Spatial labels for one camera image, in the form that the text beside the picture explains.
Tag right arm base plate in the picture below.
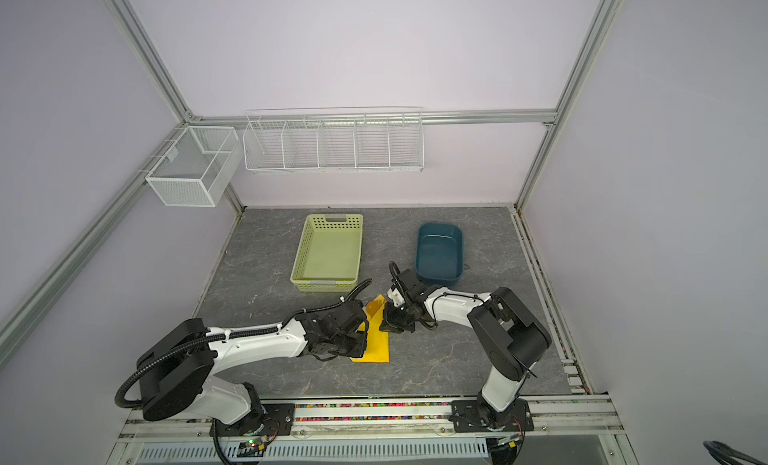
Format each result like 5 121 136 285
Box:
449 398 535 433

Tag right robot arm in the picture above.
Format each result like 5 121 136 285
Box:
379 262 552 434

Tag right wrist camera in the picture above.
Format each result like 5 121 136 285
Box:
387 287 405 308

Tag white vented cable duct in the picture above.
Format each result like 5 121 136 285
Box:
136 438 490 464

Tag teal plastic tray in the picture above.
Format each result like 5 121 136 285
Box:
415 222 464 287

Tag black cable bottom right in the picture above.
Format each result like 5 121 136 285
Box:
702 440 766 465

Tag green plastic basket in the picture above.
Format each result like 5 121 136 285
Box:
290 214 364 293

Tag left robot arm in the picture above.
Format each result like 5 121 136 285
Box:
114 280 371 431

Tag white mesh wall box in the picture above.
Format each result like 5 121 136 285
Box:
146 126 244 208

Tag yellow paper napkin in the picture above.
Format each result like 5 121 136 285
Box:
351 295 390 364

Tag white wire wall rack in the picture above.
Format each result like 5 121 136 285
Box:
243 107 425 173

